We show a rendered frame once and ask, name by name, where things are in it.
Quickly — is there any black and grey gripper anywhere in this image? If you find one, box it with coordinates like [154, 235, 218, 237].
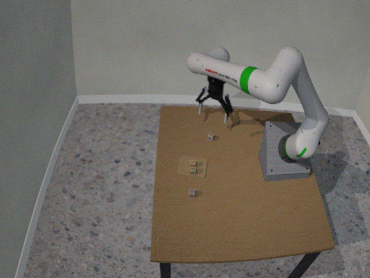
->
[196, 82, 233, 124]

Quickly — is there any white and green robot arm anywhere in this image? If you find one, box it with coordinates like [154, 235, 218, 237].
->
[186, 46, 329, 163]

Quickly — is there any tan letter block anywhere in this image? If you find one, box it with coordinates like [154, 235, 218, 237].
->
[207, 133, 215, 141]
[189, 167, 196, 175]
[188, 189, 196, 198]
[189, 160, 196, 168]

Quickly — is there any tan square mat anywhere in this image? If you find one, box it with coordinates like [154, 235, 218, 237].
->
[176, 155, 208, 178]

